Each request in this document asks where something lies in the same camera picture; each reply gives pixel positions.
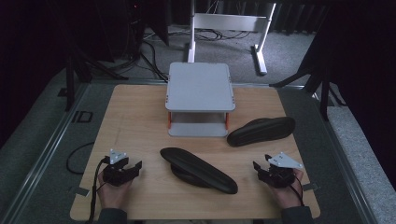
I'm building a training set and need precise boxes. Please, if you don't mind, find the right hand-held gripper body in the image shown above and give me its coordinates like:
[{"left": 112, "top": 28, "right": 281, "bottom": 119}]
[{"left": 258, "top": 151, "right": 304, "bottom": 189}]

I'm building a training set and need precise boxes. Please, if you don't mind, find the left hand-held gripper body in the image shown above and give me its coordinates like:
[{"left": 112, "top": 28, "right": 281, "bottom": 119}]
[{"left": 102, "top": 148, "right": 131, "bottom": 188}]

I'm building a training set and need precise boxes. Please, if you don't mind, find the black slipper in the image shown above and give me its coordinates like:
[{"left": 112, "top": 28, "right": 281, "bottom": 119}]
[
  {"left": 159, "top": 147, "right": 239, "bottom": 195},
  {"left": 226, "top": 116, "right": 296, "bottom": 147}
]

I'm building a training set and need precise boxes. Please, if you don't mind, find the grey two-tier shoe rack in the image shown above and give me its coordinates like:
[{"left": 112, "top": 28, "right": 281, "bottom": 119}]
[{"left": 164, "top": 61, "right": 236, "bottom": 138}]

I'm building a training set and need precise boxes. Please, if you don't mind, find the person's left hand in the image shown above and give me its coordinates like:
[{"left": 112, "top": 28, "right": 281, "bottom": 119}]
[{"left": 97, "top": 170, "right": 134, "bottom": 211}]

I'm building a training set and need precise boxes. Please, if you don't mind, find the person's right hand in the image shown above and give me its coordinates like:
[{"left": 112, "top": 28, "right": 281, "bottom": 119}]
[{"left": 268, "top": 167, "right": 305, "bottom": 210}]

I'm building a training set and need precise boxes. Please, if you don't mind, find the grey tape strip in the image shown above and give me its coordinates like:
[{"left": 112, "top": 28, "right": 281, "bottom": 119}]
[
  {"left": 301, "top": 182, "right": 320, "bottom": 192},
  {"left": 74, "top": 187, "right": 92, "bottom": 198}
]

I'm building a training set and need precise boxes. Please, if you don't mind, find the black tripod stand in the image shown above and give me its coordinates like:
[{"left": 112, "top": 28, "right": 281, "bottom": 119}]
[
  {"left": 64, "top": 46, "right": 129, "bottom": 112},
  {"left": 269, "top": 46, "right": 347, "bottom": 122}
]

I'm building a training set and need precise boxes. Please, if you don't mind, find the left hand-held gripper cable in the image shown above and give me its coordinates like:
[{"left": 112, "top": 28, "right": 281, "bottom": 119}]
[{"left": 87, "top": 157, "right": 110, "bottom": 223}]

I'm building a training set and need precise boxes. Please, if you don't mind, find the black cable loop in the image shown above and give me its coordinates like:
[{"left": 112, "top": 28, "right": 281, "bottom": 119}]
[{"left": 65, "top": 141, "right": 95, "bottom": 175}]

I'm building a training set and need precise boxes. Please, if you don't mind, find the black floor cable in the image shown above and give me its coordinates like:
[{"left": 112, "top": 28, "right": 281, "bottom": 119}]
[{"left": 139, "top": 39, "right": 170, "bottom": 83}]

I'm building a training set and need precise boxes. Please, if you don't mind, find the tangle of floor cables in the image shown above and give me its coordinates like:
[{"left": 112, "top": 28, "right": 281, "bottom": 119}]
[{"left": 194, "top": 27, "right": 254, "bottom": 42}]

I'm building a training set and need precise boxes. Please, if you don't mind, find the white metal stand frame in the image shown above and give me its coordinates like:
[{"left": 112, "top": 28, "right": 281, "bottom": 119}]
[{"left": 186, "top": 0, "right": 277, "bottom": 77}]

